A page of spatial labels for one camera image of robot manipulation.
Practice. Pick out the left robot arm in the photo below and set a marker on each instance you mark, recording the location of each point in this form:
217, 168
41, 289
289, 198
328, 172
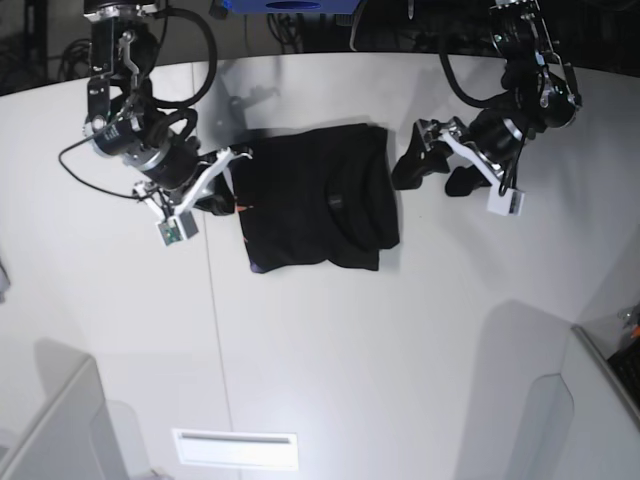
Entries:
540, 92

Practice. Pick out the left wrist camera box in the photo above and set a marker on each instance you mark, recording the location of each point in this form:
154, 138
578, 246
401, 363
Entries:
508, 204

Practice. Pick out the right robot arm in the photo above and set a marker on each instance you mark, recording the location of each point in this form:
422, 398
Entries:
125, 119

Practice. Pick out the black T-shirt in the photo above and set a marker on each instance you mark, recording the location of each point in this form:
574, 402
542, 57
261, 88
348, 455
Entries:
324, 195

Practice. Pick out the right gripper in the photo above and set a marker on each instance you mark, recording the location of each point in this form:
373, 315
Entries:
176, 166

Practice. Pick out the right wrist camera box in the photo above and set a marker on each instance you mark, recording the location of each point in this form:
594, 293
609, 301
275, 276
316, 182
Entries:
177, 228

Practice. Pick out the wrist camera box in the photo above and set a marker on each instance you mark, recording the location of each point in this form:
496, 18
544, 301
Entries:
177, 228
508, 204

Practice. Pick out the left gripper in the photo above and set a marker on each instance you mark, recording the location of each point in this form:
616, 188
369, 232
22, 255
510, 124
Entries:
491, 140

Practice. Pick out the blue box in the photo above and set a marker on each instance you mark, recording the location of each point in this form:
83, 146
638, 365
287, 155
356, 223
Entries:
291, 6

